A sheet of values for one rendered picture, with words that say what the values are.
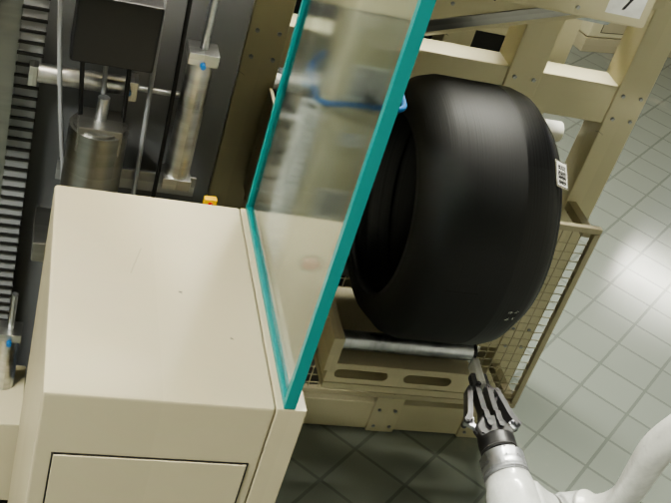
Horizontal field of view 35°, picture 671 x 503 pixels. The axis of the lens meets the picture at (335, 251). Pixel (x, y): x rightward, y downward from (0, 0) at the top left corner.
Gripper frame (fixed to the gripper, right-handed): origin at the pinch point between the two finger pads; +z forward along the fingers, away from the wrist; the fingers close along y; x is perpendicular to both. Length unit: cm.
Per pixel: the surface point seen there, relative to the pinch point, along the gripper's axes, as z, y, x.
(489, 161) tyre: 24.1, 6.6, -37.9
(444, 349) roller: 18.9, -2.2, 13.8
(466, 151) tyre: 25.5, 11.6, -38.4
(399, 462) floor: 56, -32, 111
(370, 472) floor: 51, -21, 110
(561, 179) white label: 24.2, -10.7, -36.1
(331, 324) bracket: 20.1, 26.5, 10.5
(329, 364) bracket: 14.3, 25.7, 17.4
